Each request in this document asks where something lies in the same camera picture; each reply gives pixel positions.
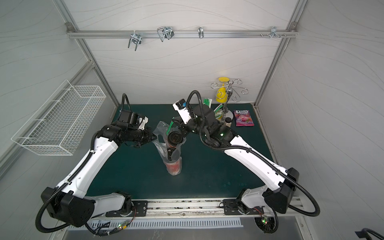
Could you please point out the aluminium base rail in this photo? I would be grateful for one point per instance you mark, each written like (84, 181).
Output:
(176, 208)

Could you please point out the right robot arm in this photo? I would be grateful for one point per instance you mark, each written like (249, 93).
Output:
(280, 184)

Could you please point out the horizontal aluminium rail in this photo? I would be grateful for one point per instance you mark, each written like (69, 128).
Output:
(179, 34)

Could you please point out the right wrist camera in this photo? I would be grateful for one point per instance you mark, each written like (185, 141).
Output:
(181, 107)

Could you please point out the clear plastic carrier bag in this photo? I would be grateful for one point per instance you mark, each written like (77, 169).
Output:
(161, 141)

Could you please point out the white slotted cable duct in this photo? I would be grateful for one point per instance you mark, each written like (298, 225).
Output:
(190, 223)

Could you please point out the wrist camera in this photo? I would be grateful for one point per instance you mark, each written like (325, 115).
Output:
(142, 122)
(181, 107)

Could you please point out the metal u-bolt hook left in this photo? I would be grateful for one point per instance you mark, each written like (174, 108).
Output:
(135, 40)

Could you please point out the white wire basket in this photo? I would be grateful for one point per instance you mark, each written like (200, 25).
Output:
(58, 126)

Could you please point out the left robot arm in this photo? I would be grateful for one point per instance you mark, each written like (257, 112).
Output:
(67, 203)

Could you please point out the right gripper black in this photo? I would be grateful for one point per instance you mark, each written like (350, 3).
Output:
(182, 127)

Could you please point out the green straws bundle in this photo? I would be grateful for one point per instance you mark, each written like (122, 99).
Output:
(217, 108)

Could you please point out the pink snack packet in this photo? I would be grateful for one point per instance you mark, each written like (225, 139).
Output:
(243, 118)

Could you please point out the metal bracket hook right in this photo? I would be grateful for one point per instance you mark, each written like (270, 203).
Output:
(273, 34)

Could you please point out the metal spiral cup stand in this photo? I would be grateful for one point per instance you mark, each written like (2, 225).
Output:
(235, 91)

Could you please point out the metal u-bolt hook middle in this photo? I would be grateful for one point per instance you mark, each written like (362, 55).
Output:
(165, 33)

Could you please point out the small brown bottle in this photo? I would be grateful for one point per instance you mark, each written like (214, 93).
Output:
(228, 122)

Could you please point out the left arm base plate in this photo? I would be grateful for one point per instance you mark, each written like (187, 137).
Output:
(139, 209)

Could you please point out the yellow hanging cup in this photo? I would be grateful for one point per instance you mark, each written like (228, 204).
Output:
(222, 95)

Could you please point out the metal u-bolt hook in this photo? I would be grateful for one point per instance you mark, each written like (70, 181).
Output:
(135, 40)
(165, 33)

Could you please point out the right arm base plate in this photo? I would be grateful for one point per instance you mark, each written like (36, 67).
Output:
(233, 207)

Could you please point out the red paper cup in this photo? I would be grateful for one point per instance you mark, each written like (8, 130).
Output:
(173, 162)
(174, 139)

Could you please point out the small metal clip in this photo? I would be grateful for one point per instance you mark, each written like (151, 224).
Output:
(201, 32)

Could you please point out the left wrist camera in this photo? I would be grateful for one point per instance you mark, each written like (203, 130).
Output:
(142, 122)

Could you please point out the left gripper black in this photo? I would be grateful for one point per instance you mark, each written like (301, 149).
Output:
(147, 135)

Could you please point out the green straw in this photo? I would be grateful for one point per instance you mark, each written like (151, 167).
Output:
(169, 128)

